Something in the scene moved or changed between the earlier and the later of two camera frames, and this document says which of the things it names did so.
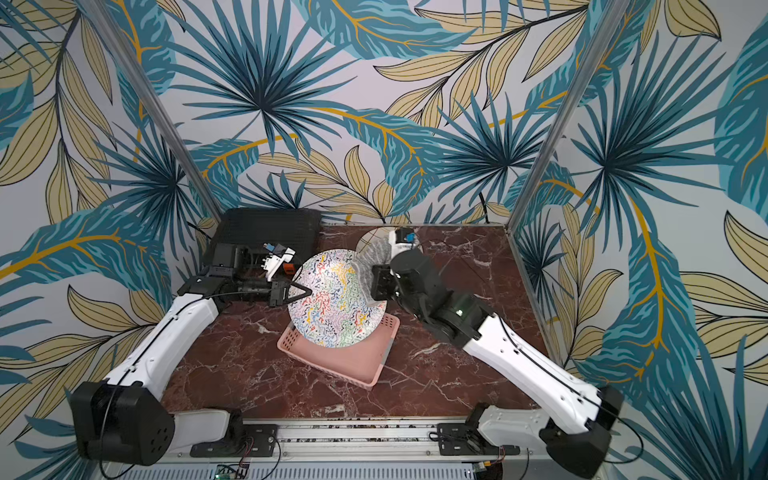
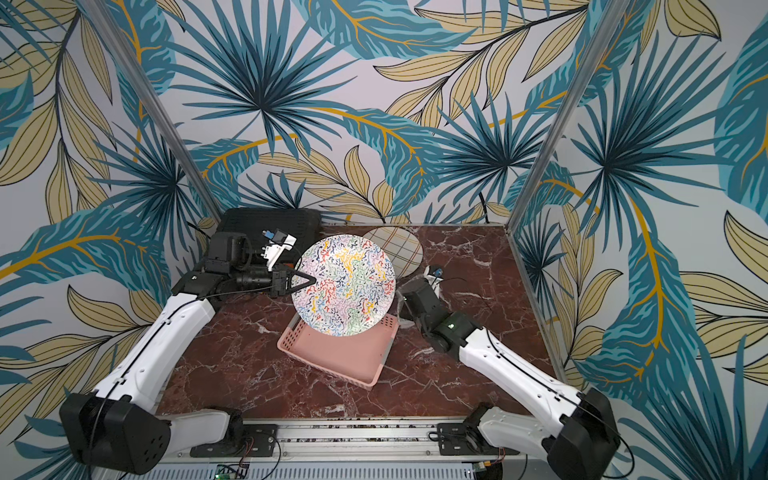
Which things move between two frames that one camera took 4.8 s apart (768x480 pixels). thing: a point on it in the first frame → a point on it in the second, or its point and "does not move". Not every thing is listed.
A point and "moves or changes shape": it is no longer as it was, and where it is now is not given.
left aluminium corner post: (97, 11) does not move
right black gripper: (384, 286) → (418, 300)
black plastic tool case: (297, 228) does not move
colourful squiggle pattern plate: (337, 313) moves or changes shape
